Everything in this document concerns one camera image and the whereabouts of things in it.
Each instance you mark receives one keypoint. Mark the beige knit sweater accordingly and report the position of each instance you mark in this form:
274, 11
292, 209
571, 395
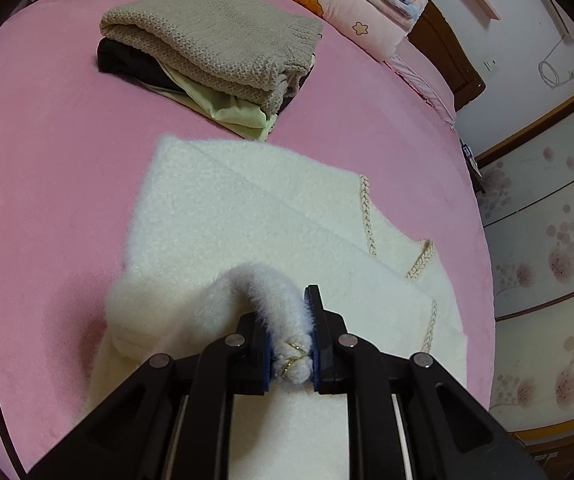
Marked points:
217, 35

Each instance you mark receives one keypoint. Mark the dark wooden headboard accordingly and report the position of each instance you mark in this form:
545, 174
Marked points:
447, 45

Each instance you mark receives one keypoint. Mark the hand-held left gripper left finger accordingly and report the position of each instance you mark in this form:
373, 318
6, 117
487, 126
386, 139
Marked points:
259, 355

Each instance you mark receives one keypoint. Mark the white fluffy cardigan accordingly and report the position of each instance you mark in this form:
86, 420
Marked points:
267, 220

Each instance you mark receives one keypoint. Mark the pink pillow with flower prints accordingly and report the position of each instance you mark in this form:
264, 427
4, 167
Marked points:
337, 5

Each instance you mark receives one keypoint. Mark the black folded garment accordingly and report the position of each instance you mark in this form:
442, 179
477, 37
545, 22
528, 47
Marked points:
122, 62

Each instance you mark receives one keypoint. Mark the floral print wardrobe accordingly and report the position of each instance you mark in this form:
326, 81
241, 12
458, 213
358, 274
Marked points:
552, 240

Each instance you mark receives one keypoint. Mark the bed with pink sheet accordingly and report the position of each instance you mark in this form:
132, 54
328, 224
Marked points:
57, 170

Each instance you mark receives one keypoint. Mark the light green folded garment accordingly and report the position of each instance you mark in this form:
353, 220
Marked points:
227, 110

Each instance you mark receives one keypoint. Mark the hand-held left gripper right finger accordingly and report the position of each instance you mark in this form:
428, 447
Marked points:
323, 345

